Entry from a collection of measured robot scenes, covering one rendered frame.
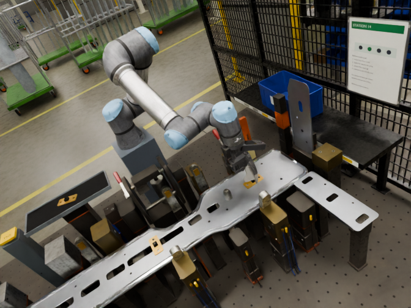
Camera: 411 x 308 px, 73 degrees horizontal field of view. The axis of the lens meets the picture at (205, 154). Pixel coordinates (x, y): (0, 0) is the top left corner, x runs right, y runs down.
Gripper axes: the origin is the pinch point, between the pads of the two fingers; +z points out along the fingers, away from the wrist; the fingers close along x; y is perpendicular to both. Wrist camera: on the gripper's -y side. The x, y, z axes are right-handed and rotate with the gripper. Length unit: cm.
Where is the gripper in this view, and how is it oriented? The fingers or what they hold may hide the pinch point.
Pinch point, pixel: (251, 174)
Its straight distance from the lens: 115.5
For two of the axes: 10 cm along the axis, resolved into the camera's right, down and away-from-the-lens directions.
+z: 3.2, 7.1, 6.2
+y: -8.3, 5.3, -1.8
